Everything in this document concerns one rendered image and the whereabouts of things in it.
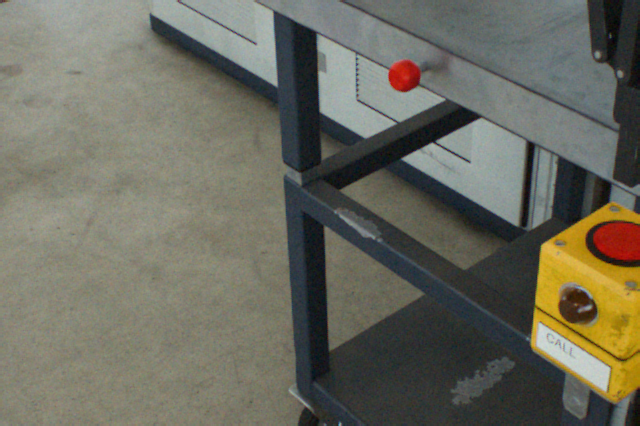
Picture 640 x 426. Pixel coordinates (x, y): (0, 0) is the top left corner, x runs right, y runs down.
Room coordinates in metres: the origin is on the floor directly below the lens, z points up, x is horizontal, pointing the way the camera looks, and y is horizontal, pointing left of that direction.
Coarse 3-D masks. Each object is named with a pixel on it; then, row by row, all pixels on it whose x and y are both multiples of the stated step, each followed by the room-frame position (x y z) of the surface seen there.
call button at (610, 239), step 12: (600, 228) 0.61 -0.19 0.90; (612, 228) 0.60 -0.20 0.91; (624, 228) 0.60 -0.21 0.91; (636, 228) 0.60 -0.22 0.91; (600, 240) 0.59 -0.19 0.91; (612, 240) 0.59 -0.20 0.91; (624, 240) 0.59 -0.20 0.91; (636, 240) 0.59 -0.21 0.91; (612, 252) 0.58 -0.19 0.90; (624, 252) 0.58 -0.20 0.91; (636, 252) 0.58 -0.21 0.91
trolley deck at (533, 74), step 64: (256, 0) 1.24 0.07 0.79; (320, 0) 1.14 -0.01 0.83; (384, 0) 1.11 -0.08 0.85; (448, 0) 1.10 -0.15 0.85; (512, 0) 1.10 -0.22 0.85; (576, 0) 1.09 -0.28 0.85; (384, 64) 1.06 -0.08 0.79; (448, 64) 0.99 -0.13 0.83; (512, 64) 0.95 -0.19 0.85; (576, 64) 0.95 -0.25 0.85; (512, 128) 0.92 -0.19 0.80; (576, 128) 0.86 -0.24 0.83
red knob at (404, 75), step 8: (392, 64) 0.99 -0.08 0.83; (400, 64) 0.99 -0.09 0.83; (408, 64) 0.99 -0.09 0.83; (416, 64) 0.99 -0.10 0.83; (424, 64) 1.00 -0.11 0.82; (392, 72) 0.99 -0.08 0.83; (400, 72) 0.98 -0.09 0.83; (408, 72) 0.98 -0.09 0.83; (416, 72) 0.98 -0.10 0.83; (392, 80) 0.98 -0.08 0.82; (400, 80) 0.98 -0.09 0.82; (408, 80) 0.97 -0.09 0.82; (416, 80) 0.98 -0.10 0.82; (400, 88) 0.98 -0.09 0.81; (408, 88) 0.97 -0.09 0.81
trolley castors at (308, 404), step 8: (296, 384) 1.26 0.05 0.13; (296, 392) 1.24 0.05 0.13; (304, 400) 1.22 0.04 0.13; (312, 400) 1.22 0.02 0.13; (304, 408) 1.25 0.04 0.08; (312, 408) 1.21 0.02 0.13; (320, 408) 1.22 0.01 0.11; (304, 416) 1.24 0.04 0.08; (312, 416) 1.23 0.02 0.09; (320, 416) 1.22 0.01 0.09; (328, 416) 1.23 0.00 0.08; (304, 424) 1.23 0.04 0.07; (312, 424) 1.22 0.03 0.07; (320, 424) 1.24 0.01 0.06; (328, 424) 1.23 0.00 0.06; (336, 424) 1.24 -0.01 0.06
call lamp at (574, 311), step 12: (564, 288) 0.58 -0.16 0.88; (576, 288) 0.57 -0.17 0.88; (564, 300) 0.56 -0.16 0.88; (576, 300) 0.56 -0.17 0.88; (588, 300) 0.56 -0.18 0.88; (564, 312) 0.56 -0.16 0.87; (576, 312) 0.56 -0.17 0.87; (588, 312) 0.55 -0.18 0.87; (576, 324) 0.56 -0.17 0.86; (588, 324) 0.56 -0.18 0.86
